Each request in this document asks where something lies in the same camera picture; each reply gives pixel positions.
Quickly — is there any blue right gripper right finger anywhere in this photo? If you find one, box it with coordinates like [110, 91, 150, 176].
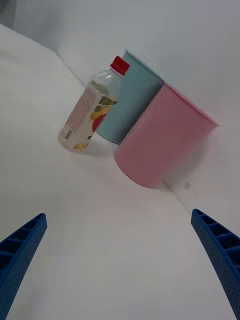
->
[190, 208, 240, 320]

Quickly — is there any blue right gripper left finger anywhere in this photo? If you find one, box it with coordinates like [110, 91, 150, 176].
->
[0, 212, 48, 320]

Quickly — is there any clear bottle with red cap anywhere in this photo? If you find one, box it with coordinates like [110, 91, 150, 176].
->
[57, 55, 131, 155]

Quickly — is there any pink plastic bin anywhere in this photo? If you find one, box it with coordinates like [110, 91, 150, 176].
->
[113, 83, 220, 189]

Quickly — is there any pale blue plastic bin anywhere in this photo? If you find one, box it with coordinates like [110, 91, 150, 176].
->
[95, 49, 165, 145]

